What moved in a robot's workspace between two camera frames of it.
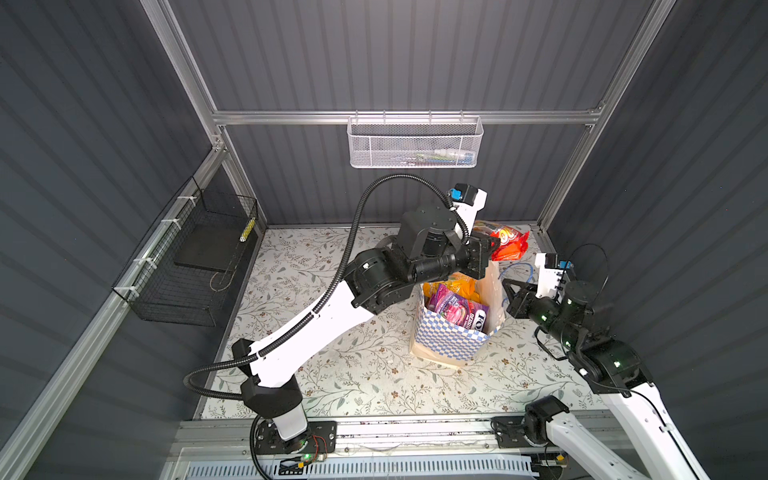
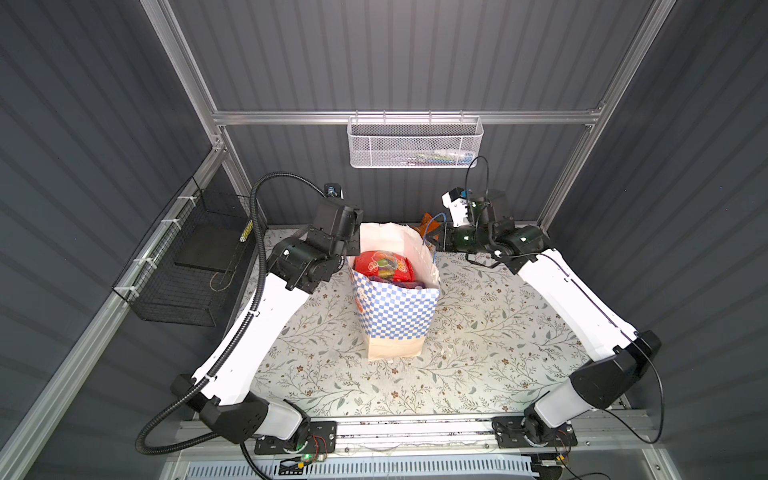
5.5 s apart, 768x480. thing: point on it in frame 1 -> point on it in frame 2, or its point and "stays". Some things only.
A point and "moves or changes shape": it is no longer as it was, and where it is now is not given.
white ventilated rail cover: (456, 469) stays
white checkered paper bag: (440, 340) -> (396, 319)
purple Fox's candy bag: (468, 313) moves or changes shape
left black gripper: (473, 250) -> (352, 246)
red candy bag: (510, 243) moves or changes shape
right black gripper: (517, 299) -> (447, 239)
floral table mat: (373, 371) stays
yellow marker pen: (247, 229) stays
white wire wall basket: (414, 142) stays
